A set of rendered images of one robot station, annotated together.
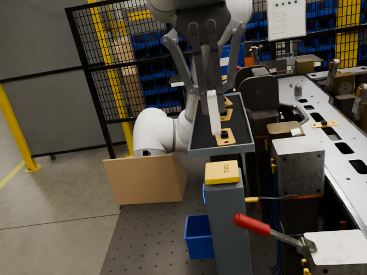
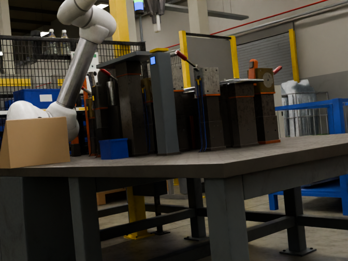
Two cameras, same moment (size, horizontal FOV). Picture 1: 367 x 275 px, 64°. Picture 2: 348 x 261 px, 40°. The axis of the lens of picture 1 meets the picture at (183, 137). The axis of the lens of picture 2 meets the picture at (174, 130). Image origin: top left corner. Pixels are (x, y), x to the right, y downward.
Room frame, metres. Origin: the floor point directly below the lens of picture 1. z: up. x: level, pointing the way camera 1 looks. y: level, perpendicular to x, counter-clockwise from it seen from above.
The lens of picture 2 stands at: (-0.95, 1.44, 0.79)
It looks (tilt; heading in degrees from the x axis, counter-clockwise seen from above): 0 degrees down; 313
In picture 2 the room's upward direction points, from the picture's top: 5 degrees counter-clockwise
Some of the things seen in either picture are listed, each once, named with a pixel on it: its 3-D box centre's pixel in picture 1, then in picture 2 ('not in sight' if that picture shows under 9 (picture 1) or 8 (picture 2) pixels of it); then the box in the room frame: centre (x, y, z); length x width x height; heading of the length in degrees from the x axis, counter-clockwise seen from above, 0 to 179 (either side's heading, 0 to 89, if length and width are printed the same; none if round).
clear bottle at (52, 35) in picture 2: not in sight; (52, 43); (2.00, -0.56, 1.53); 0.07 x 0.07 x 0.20
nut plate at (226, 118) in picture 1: (223, 113); not in sight; (0.73, -0.12, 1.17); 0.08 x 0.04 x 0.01; 161
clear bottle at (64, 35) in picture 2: not in sight; (64, 43); (1.99, -0.66, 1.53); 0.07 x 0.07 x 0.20
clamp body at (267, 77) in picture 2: not in sight; (265, 106); (0.28, -0.57, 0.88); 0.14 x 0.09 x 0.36; 80
